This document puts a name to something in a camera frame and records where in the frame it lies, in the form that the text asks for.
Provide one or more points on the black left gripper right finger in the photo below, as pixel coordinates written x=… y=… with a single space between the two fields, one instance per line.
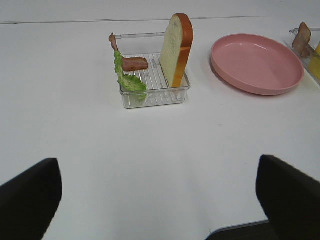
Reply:
x=289 y=198

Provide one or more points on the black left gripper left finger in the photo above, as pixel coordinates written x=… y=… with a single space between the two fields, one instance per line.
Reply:
x=29 y=201

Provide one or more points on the bacon strip from container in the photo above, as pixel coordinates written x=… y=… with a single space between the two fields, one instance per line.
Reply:
x=301 y=42
x=127 y=64

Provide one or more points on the green lettuce leaf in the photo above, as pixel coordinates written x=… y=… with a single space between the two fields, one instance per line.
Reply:
x=131 y=83

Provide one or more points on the bread slice from container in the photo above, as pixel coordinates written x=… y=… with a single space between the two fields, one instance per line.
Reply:
x=178 y=40

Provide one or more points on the clear plastic right container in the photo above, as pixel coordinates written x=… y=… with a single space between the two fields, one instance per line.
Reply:
x=315 y=40

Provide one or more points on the clear plastic container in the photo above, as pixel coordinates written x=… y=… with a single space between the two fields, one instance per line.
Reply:
x=158 y=91
x=315 y=40

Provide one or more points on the pink round plate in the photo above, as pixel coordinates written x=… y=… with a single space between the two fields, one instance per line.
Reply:
x=256 y=64

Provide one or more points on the yellow cheese slice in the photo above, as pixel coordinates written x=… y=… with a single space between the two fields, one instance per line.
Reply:
x=314 y=64

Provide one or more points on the clear plastic left container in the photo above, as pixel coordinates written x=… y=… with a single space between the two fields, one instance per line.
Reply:
x=158 y=91

